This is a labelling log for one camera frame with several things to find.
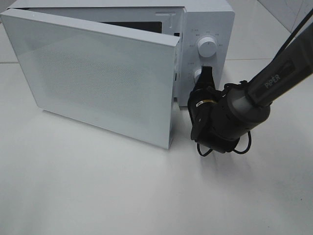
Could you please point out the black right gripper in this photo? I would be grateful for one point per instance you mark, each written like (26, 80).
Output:
(206, 109)

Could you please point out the white timer knob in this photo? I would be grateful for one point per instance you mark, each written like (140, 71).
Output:
(197, 74)

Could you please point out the white microwave door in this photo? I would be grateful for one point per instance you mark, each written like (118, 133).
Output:
(117, 78)

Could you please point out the upper white power knob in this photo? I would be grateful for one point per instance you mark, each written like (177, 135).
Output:
(207, 46)

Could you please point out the white microwave oven body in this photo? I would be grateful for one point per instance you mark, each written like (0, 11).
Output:
(186, 21)

